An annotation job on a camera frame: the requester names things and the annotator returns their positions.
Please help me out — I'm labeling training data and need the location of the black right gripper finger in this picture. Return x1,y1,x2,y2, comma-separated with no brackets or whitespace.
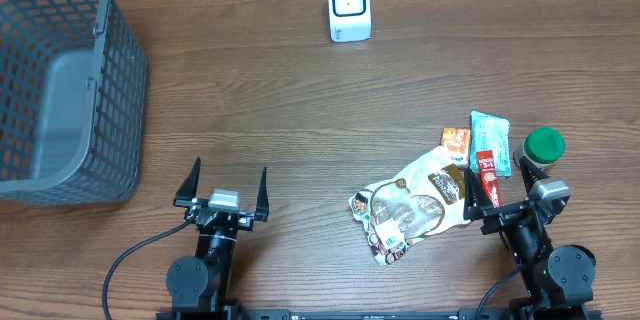
463,168,493,220
519,156,549,191

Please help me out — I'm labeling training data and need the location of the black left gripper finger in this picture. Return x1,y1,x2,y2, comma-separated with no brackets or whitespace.
255,167,269,216
174,157,201,201

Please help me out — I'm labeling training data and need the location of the green lid jar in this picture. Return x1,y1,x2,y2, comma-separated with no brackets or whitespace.
513,127,566,169

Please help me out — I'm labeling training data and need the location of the red candy bar wrapper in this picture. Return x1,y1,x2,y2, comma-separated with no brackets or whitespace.
476,150,502,208

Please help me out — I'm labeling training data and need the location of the beige snack pouch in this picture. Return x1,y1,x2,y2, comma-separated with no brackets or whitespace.
348,146,469,265

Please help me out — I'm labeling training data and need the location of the teal tissue packet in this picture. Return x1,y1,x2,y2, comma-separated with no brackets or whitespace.
469,111,512,178

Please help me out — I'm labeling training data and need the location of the orange small packet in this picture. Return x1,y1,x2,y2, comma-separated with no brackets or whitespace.
441,128,471,168

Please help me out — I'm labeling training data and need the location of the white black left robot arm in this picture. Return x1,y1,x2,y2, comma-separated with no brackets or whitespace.
156,160,269,320

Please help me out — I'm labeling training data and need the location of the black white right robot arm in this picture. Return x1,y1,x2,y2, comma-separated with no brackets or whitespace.
464,157,601,319

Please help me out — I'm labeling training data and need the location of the white barcode scanner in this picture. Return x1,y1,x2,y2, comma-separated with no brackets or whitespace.
328,0,372,43

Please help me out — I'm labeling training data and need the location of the grey plastic mesh basket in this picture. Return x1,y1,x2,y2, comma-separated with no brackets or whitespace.
1,0,149,206

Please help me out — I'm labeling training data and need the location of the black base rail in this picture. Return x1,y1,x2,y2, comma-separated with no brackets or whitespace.
155,306,603,320

